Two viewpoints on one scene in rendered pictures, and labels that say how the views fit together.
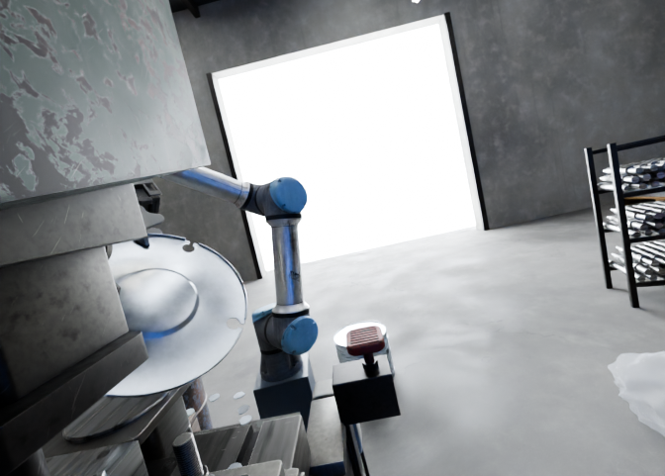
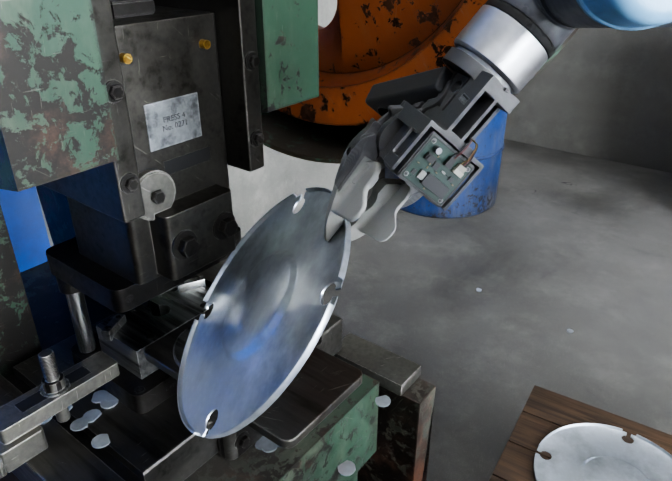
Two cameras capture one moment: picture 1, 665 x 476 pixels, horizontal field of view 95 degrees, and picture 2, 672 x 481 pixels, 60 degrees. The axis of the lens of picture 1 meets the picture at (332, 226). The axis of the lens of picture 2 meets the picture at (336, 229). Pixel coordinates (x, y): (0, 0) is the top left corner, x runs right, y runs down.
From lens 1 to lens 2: 0.89 m
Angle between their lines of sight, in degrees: 118
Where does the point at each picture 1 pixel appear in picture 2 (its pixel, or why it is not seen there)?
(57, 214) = not seen: hidden behind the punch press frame
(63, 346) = (96, 250)
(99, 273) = (117, 224)
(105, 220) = (86, 186)
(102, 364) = (83, 277)
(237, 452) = (119, 450)
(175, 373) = (192, 368)
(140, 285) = (271, 274)
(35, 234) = not seen: hidden behind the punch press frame
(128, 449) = (132, 347)
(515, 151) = not seen: outside the picture
